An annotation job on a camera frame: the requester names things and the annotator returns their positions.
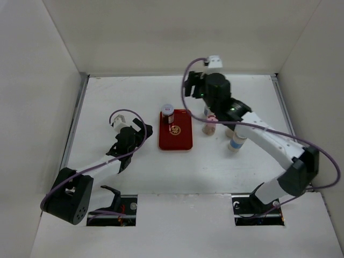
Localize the grey-lid spice jar front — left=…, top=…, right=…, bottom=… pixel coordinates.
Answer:
left=161, top=104, right=174, bottom=124

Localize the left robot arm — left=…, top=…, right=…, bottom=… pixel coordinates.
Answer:
left=40, top=118, right=153, bottom=225

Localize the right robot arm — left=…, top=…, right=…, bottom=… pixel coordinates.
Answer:
left=183, top=71, right=319, bottom=213

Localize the tall grey-cap blue-label bottle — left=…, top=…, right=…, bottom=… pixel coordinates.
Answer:
left=204, top=105, right=211, bottom=117

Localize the red lacquer tray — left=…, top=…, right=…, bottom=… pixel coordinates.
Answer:
left=158, top=109, right=193, bottom=151

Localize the pink-lid spice bottle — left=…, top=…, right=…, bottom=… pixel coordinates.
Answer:
left=202, top=114, right=218, bottom=136

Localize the yellow-lid spice bottle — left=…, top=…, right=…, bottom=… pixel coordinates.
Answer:
left=225, top=128, right=234, bottom=138

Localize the grey-cap blue-label bottle front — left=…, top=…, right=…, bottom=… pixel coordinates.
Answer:
left=228, top=132, right=247, bottom=153

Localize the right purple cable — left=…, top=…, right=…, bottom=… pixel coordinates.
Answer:
left=182, top=57, right=341, bottom=189

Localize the purple cable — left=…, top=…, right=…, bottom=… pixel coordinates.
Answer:
left=182, top=57, right=341, bottom=189
left=40, top=109, right=148, bottom=210

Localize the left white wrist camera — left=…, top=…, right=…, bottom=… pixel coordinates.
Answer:
left=110, top=114, right=127, bottom=133

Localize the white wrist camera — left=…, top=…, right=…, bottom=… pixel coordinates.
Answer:
left=203, top=55, right=223, bottom=74
left=110, top=114, right=127, bottom=133

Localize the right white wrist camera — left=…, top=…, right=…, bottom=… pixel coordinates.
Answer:
left=203, top=55, right=223, bottom=74

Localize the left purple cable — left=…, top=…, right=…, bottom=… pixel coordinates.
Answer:
left=40, top=109, right=148, bottom=210

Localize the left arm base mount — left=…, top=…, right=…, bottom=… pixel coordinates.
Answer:
left=86, top=185, right=138, bottom=227

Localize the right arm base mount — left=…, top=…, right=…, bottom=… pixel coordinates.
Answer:
left=232, top=195, right=285, bottom=226

